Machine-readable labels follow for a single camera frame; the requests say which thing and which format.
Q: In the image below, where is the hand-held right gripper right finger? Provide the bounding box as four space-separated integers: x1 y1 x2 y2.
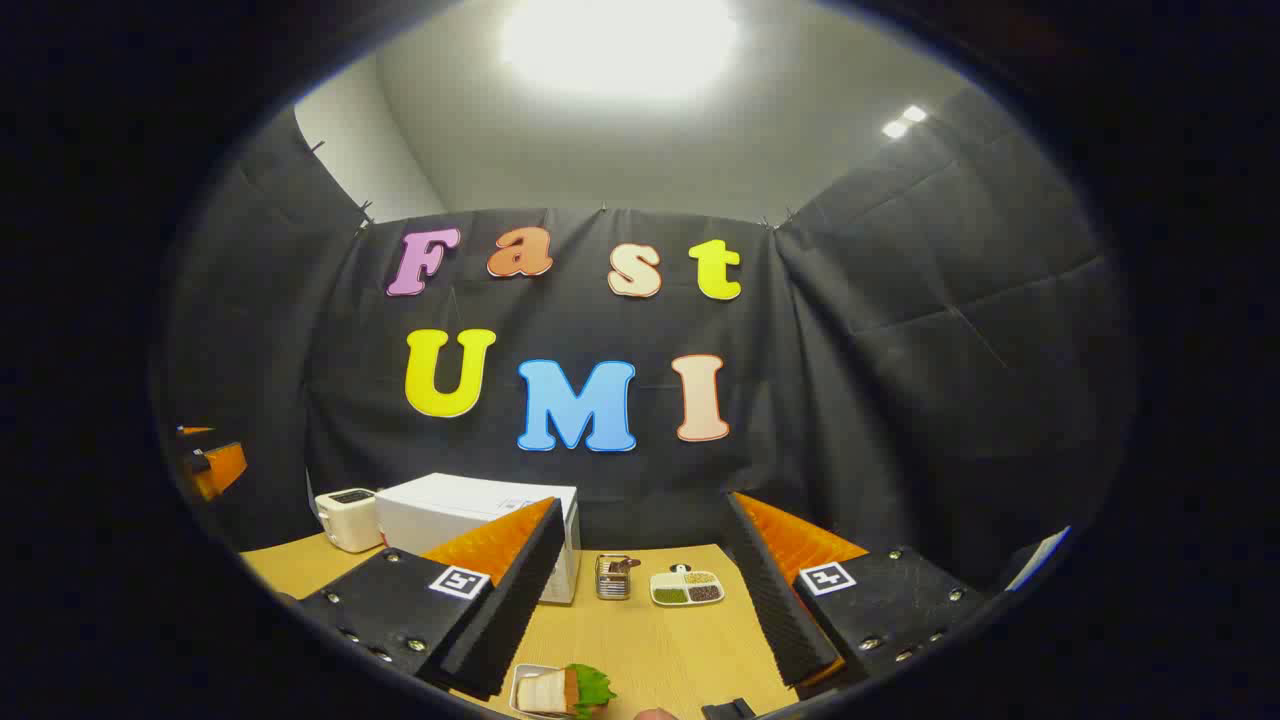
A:
722 490 991 698

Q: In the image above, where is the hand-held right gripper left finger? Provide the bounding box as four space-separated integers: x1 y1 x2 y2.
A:
300 497 566 701

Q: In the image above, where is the white microwave oven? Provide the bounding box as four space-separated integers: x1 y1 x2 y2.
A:
375 473 581 605

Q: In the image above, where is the sandwich with lettuce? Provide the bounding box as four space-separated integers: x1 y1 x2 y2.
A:
517 663 617 719

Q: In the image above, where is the white divided condiment dish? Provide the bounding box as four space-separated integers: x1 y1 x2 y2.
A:
650 565 725 608

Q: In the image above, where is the white plastic tray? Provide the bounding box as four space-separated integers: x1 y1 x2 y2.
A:
510 663 573 720

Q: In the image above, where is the white toaster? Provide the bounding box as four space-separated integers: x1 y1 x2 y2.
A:
315 488 382 554

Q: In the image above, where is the black backdrop cloth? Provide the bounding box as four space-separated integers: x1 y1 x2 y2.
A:
155 85 1136 591

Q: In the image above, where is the small ceiling light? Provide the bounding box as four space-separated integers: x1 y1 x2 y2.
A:
880 104 931 141

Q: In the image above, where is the large ceiling light panel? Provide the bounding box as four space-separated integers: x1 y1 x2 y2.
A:
498 0 743 103

